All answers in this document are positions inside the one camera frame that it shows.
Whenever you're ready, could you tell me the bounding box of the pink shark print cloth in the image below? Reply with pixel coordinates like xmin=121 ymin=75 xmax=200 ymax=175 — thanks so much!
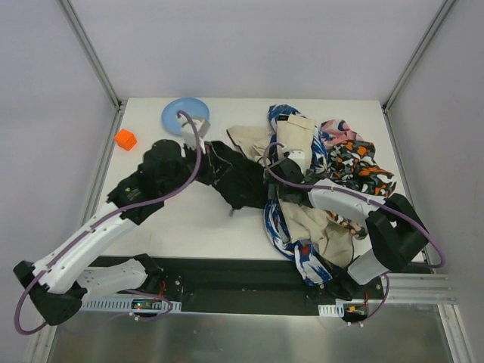
xmin=320 ymin=119 xmax=364 ymax=150

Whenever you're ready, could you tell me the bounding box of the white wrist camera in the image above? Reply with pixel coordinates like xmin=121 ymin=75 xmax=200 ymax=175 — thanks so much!
xmin=181 ymin=123 xmax=203 ymax=150
xmin=283 ymin=149 xmax=307 ymax=172

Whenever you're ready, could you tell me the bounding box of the purple cable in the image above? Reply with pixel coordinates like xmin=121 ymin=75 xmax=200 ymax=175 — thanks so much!
xmin=14 ymin=110 xmax=205 ymax=337
xmin=262 ymin=141 xmax=446 ymax=330

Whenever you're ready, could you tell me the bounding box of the aluminium frame rail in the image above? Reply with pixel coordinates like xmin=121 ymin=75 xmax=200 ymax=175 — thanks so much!
xmin=56 ymin=0 xmax=128 ymax=110

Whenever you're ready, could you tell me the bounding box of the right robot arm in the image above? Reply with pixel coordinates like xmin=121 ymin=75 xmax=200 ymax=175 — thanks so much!
xmin=266 ymin=158 xmax=431 ymax=301

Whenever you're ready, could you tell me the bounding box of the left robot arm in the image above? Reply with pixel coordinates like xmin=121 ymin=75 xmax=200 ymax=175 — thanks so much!
xmin=14 ymin=110 xmax=209 ymax=336

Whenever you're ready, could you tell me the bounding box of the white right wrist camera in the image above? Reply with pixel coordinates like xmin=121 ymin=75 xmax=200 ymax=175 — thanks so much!
xmin=283 ymin=149 xmax=307 ymax=172

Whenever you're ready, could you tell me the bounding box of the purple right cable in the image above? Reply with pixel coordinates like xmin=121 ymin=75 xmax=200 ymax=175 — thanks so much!
xmin=262 ymin=141 xmax=446 ymax=330

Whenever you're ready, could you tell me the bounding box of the blue white patterned cloth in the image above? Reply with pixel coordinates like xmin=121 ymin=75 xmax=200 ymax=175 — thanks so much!
xmin=264 ymin=104 xmax=339 ymax=286

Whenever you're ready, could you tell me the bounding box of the beige zip jacket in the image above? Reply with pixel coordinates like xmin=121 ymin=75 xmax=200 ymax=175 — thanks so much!
xmin=227 ymin=116 xmax=352 ymax=268

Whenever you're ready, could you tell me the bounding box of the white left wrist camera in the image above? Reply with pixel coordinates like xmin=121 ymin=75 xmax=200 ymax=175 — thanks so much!
xmin=181 ymin=123 xmax=203 ymax=150

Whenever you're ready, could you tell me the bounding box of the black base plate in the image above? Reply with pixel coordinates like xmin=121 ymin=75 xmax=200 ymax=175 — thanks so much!
xmin=85 ymin=256 xmax=392 ymax=315

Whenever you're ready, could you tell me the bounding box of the blue plastic plate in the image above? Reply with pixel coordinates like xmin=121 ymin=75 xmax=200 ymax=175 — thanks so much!
xmin=161 ymin=97 xmax=210 ymax=138

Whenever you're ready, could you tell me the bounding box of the orange black camouflage cloth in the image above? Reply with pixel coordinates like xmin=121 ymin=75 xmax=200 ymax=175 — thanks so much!
xmin=327 ymin=140 xmax=396 ymax=197

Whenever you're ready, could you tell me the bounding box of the orange cube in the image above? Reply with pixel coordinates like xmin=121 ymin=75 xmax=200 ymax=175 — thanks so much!
xmin=114 ymin=129 xmax=138 ymax=151

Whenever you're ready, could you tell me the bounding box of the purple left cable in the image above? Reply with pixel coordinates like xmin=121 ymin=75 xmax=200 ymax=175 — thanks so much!
xmin=14 ymin=110 xmax=205 ymax=337

